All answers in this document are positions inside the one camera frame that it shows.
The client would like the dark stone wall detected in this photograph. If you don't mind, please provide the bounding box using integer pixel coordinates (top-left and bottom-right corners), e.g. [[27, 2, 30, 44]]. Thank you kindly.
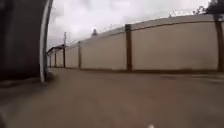
[[0, 0, 48, 81]]

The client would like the small tree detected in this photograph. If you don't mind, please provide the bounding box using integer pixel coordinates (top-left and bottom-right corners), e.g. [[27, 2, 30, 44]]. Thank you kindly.
[[91, 28, 99, 37]]

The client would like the brown-grey asphalt road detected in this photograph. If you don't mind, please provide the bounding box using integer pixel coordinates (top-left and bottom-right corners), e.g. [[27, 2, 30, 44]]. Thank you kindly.
[[0, 67, 224, 128]]

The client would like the thin dark pole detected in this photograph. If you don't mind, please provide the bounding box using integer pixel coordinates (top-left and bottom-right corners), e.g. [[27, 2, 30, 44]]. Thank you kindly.
[[62, 31, 68, 69]]

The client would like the pale panel wall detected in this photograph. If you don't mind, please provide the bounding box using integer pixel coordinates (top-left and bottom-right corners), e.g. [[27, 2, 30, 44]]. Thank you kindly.
[[49, 13, 224, 73]]

